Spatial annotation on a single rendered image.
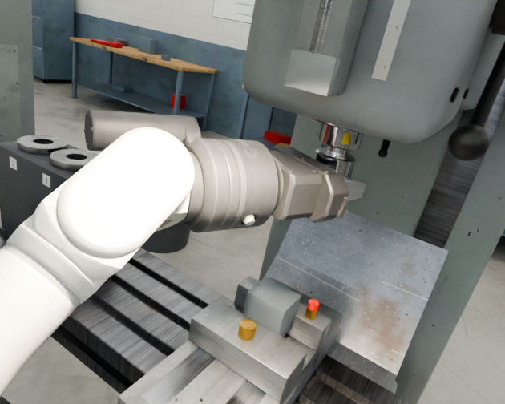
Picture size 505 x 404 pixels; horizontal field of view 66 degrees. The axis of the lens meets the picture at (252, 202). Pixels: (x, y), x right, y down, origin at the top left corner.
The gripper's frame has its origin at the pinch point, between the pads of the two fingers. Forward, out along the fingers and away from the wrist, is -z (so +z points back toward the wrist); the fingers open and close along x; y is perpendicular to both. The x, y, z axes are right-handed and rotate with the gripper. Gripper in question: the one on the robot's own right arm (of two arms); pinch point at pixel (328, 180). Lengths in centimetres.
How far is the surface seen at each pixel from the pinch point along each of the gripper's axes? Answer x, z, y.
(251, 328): -0.4, 6.6, 20.1
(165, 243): 169, -58, 115
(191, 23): 526, -218, -18
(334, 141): -1.2, 2.1, -5.2
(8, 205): 53, 30, 27
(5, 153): 53, 30, 15
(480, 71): -5.3, -13.5, -15.2
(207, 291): 22.7, -0.8, 32.8
